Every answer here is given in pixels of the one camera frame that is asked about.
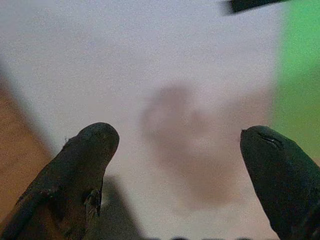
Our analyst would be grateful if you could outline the green wall sheet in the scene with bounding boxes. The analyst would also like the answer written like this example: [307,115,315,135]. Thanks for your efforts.
[271,0,320,166]

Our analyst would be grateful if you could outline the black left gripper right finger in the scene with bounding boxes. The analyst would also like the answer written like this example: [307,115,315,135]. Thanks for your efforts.
[239,124,320,240]

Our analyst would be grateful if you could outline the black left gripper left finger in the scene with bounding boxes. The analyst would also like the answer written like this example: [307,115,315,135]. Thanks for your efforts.
[0,121,120,240]

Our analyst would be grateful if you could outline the black tape strip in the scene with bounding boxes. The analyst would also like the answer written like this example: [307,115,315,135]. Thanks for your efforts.
[222,0,291,15]

